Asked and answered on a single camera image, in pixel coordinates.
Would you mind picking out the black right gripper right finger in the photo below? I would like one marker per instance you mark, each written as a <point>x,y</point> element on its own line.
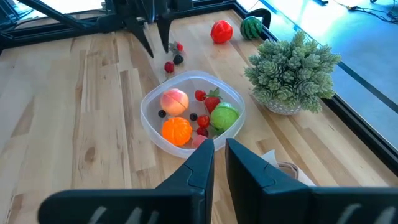
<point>264,202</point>

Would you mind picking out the folded beige cloth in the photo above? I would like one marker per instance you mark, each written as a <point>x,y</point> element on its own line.
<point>287,168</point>

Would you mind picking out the green apple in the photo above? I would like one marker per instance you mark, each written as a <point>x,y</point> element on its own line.
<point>224,117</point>

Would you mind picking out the blackberry toy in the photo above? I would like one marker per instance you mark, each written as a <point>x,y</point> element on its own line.
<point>178,59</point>

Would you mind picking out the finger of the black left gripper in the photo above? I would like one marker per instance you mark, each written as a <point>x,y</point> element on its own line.
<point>140,31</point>
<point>164,31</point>

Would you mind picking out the dark red cherry with stem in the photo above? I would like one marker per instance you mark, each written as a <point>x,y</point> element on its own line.
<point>202,132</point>

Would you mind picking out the red cherry tomato green stem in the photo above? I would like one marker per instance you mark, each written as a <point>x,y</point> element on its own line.
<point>200,95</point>

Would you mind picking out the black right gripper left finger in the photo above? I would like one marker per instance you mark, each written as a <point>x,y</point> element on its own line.
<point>186,202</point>

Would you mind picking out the glossy red fruit green leaves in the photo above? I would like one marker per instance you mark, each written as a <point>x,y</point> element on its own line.
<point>203,120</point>

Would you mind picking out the dark blueberry toy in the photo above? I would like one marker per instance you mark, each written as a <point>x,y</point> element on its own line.
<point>193,117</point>
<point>161,113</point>

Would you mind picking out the clear plastic tupperware container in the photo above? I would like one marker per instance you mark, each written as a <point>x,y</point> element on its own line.
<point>149,124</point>

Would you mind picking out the orange tangerine toy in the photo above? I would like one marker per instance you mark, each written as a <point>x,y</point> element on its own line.
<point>176,131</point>

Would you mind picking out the pink fuzzy peach toy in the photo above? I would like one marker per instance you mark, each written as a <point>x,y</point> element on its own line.
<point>198,141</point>

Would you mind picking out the black short table end rail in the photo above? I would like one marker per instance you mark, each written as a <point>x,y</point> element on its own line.
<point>46,35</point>

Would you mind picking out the black long table edge rail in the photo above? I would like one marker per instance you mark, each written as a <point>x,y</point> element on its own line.
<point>357,129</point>

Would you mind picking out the smooth orange-pink peach toy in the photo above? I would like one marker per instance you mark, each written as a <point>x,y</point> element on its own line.
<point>174,102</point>

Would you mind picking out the small striped watermelon toy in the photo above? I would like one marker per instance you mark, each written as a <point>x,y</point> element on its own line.
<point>251,28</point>

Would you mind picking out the red strawberry green leaves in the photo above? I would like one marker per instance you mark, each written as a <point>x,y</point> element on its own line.
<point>212,102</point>

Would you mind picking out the small red strawberry toy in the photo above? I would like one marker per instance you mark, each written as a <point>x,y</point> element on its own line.
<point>178,46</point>

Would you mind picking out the potted green succulent plant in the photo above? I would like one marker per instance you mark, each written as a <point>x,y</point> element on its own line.
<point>292,71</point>

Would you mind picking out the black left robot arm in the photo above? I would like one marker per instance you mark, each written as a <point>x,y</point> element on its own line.
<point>56,14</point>

